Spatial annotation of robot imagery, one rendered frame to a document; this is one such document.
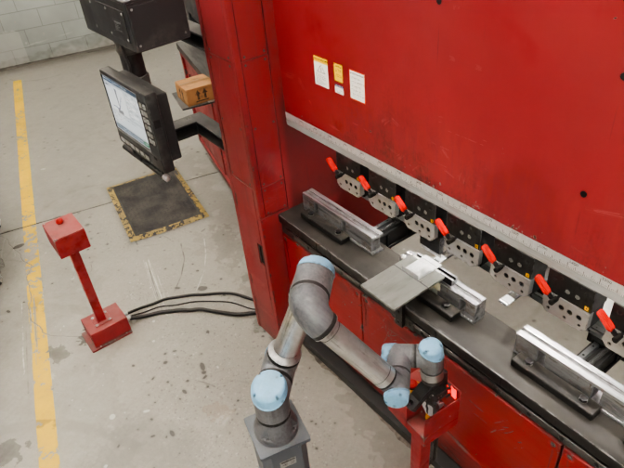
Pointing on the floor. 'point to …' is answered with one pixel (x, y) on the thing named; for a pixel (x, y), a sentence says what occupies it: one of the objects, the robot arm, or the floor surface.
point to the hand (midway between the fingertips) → (428, 413)
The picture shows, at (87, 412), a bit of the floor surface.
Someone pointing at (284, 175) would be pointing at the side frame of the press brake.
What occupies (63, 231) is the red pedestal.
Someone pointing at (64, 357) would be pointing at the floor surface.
